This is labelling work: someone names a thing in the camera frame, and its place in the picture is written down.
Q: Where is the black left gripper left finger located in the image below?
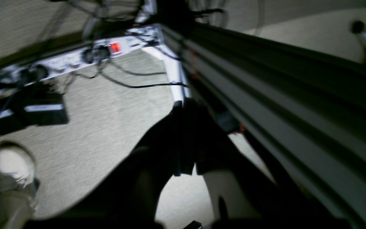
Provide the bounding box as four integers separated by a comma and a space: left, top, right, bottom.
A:
27, 105, 194, 229

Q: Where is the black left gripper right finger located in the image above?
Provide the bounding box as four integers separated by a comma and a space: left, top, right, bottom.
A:
189, 99, 351, 229

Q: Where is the white shoe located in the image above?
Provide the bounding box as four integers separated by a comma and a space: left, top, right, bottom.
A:
0, 141, 39, 197

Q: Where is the black power adapter brick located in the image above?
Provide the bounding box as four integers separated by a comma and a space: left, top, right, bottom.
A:
10, 92, 69, 126

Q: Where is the white table leg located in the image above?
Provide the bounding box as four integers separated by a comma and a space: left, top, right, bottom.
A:
141, 45, 191, 104

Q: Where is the white power strip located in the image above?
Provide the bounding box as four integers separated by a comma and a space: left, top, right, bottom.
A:
0, 25, 163, 86

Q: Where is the black cable on floor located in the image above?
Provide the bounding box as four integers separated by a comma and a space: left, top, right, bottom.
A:
72, 59, 188, 89

